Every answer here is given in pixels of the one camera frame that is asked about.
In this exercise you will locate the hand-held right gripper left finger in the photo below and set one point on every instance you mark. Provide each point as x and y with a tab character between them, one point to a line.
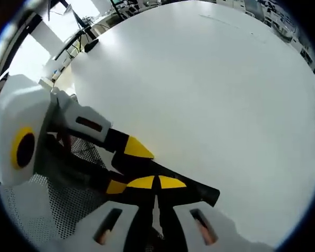
115	225

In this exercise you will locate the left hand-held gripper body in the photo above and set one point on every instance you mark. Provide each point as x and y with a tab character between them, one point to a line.
13	105

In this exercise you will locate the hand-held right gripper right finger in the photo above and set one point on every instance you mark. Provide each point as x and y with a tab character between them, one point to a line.
189	231

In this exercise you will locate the black remote control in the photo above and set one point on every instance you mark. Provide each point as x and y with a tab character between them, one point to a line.
199	190

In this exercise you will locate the white perforated mesh basket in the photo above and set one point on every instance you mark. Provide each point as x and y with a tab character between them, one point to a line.
63	210

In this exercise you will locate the small black device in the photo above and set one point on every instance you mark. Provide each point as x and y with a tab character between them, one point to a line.
91	45

